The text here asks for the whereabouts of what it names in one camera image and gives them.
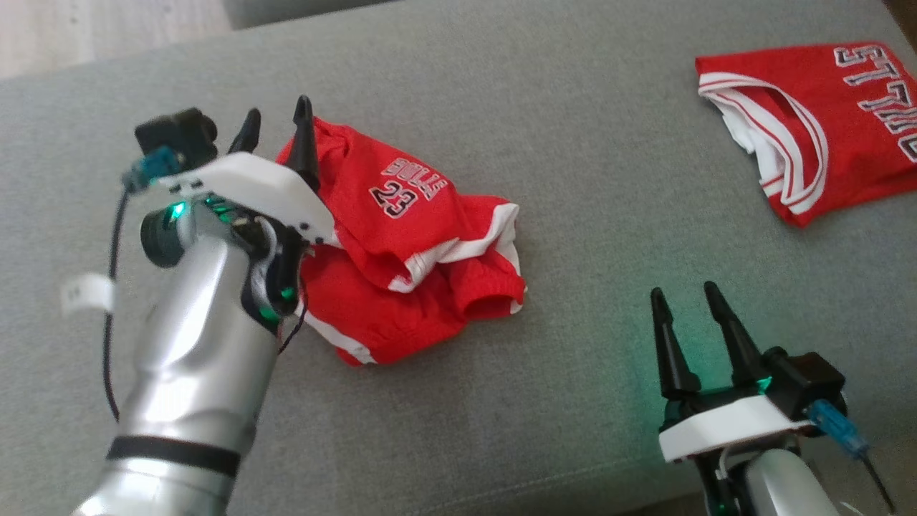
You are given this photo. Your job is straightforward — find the red and white jersey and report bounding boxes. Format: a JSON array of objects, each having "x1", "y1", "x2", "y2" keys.
[{"x1": 695, "y1": 43, "x2": 917, "y2": 229}]

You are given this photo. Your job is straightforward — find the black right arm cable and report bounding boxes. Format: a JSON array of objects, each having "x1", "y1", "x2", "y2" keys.
[{"x1": 860, "y1": 450, "x2": 898, "y2": 514}]

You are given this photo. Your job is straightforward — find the red shorts with number 23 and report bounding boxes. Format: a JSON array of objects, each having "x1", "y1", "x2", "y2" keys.
[{"x1": 276, "y1": 117, "x2": 528, "y2": 368}]

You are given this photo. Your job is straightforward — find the teal left cable plug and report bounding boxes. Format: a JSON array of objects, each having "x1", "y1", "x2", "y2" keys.
[{"x1": 121, "y1": 146, "x2": 184, "y2": 195}]

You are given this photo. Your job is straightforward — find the white cable label tag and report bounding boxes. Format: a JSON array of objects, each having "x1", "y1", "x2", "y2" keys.
[{"x1": 60, "y1": 273, "x2": 116, "y2": 317}]

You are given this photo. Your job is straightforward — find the blue right cable plug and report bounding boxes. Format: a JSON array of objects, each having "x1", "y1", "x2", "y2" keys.
[{"x1": 805, "y1": 399, "x2": 873, "y2": 460}]

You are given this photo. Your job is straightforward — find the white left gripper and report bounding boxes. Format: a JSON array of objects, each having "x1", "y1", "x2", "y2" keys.
[{"x1": 153, "y1": 95, "x2": 338, "y2": 249}]

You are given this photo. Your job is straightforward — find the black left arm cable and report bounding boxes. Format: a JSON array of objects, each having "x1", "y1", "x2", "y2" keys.
[{"x1": 102, "y1": 188, "x2": 144, "y2": 424}]

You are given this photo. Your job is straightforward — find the large grey sofa seat cushion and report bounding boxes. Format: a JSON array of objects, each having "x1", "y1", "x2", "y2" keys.
[{"x1": 0, "y1": 0, "x2": 917, "y2": 516}]

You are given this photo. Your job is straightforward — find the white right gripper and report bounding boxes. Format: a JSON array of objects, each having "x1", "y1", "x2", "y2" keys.
[{"x1": 649, "y1": 280, "x2": 819, "y2": 464}]

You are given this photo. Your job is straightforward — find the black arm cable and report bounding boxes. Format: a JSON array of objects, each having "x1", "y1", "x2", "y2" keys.
[
  {"x1": 860, "y1": 450, "x2": 898, "y2": 514},
  {"x1": 102, "y1": 188, "x2": 144, "y2": 424}
]

